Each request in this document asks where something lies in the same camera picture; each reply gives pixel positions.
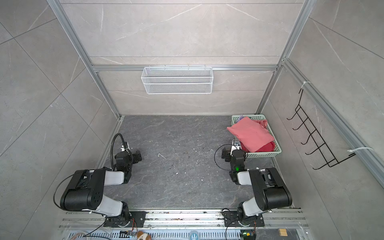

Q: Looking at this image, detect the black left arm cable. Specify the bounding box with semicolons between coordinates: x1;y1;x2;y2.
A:
110;132;126;171

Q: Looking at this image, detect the white slotted cable duct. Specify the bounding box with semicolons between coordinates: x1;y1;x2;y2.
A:
64;230;242;240

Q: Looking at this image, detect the dark red t shirt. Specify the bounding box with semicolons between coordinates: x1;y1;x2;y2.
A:
241;142;276;153

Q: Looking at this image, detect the white wire mesh basket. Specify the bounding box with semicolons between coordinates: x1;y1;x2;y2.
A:
141;67;214;95

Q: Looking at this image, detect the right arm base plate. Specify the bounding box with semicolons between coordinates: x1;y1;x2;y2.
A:
221;209;265;228

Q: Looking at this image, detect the green plastic basket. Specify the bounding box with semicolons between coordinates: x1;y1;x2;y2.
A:
227;115;282;158

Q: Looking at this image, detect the black wire hook rack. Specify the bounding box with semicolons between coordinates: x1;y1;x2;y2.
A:
287;89;356;171

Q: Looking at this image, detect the pink t shirt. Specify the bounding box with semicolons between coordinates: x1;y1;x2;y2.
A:
227;117;275;153

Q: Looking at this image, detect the green electronics board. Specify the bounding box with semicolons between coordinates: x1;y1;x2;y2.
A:
240;231;256;240

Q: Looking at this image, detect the brown white round object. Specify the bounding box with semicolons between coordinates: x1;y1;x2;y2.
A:
137;231;152;240

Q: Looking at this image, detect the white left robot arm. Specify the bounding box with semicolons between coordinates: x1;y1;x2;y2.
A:
60;151;142;226

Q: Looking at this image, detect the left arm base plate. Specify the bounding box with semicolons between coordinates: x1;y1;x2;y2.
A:
103;211;147;228

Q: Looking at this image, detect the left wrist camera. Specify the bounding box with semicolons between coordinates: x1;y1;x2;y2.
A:
121;142;131;153

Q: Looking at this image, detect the lilac t shirt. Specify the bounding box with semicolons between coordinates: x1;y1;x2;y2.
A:
236;115;245;123

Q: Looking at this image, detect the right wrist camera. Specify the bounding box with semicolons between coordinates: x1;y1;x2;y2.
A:
232;140;242;150

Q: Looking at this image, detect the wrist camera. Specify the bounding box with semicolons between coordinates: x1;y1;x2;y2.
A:
121;142;131;153
232;140;242;150

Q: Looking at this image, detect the aluminium rail frame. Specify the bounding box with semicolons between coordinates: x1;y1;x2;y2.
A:
57;209;309;231

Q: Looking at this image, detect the white cable tie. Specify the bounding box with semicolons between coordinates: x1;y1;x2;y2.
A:
347;147;374;153

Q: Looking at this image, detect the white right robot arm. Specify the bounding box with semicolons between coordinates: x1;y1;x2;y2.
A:
221;147;293;225

